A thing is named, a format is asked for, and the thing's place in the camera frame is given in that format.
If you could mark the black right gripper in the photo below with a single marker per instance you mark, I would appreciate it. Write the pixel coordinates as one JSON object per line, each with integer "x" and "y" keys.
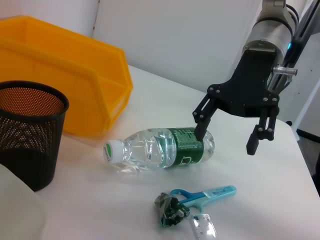
{"x": 250, "y": 87}

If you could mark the clear water bottle green label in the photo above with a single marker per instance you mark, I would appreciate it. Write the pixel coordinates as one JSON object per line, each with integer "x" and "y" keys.
{"x": 155, "y": 147}

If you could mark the blue scissors with blade cover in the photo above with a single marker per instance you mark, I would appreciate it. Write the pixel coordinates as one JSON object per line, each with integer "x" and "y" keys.
{"x": 215, "y": 193}

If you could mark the transparent plastic ruler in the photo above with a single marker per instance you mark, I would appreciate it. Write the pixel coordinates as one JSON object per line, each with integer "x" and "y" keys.
{"x": 202, "y": 227}

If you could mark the black mesh pen cup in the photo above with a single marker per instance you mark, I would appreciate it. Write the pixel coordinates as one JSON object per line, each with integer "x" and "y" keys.
{"x": 30, "y": 140}

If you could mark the yellow plastic storage bin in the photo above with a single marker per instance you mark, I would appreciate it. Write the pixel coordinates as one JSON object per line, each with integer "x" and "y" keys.
{"x": 62, "y": 75}

